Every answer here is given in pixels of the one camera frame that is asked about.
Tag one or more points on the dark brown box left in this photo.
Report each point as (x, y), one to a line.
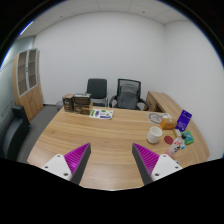
(68, 102)

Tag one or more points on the white ceramic mug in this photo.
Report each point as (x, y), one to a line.
(154, 135)

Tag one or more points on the round grey plate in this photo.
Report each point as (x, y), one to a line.
(155, 118)

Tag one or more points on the wooden cabinet with glass doors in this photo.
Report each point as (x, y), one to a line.
(26, 82)

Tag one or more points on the purple standing card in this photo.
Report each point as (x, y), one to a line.
(183, 120)

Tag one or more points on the white printed leaflet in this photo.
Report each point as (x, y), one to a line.
(101, 114)

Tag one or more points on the clear plastic water bottle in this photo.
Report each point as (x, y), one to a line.
(178, 144)

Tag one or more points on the black leather sofa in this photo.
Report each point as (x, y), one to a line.
(14, 128)

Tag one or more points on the green small box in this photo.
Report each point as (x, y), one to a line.
(189, 138)

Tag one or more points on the orange tissue box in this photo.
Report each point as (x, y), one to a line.
(168, 124)

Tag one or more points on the grey mesh office chair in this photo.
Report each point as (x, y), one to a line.
(128, 95)

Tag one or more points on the grey waste bin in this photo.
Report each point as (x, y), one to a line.
(59, 105)

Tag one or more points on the black office chair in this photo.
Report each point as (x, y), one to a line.
(97, 88)

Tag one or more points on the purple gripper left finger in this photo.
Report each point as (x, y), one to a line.
(70, 166)

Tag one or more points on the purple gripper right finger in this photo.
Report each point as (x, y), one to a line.
(152, 166)

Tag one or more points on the wooden side desk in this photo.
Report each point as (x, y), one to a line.
(161, 102)

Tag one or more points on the dark brown box stack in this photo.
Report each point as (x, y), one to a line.
(82, 103)

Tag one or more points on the red round coaster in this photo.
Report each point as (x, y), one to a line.
(168, 140)

